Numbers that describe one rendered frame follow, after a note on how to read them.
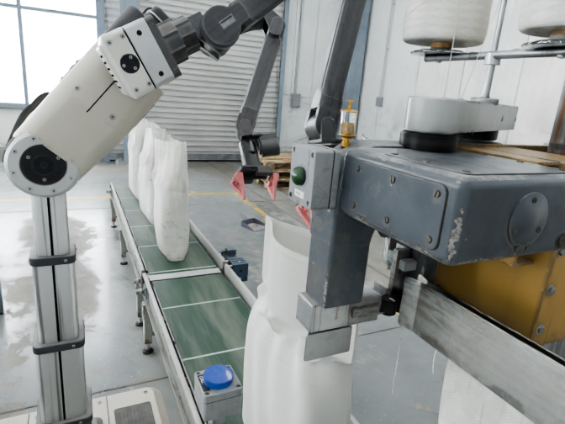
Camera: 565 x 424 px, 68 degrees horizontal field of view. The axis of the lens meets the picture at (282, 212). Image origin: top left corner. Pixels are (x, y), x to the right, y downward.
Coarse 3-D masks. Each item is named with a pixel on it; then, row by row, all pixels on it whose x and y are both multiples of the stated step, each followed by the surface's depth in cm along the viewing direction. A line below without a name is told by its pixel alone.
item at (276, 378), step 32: (288, 224) 120; (288, 256) 100; (256, 288) 127; (288, 288) 102; (256, 320) 119; (288, 320) 104; (256, 352) 117; (288, 352) 103; (352, 352) 91; (256, 384) 117; (288, 384) 103; (320, 384) 97; (256, 416) 119; (288, 416) 104; (320, 416) 99
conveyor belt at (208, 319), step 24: (168, 288) 220; (192, 288) 222; (216, 288) 224; (168, 312) 197; (192, 312) 198; (216, 312) 200; (240, 312) 202; (192, 336) 180; (216, 336) 181; (240, 336) 182; (192, 360) 164; (216, 360) 165; (240, 360) 166; (192, 384) 150
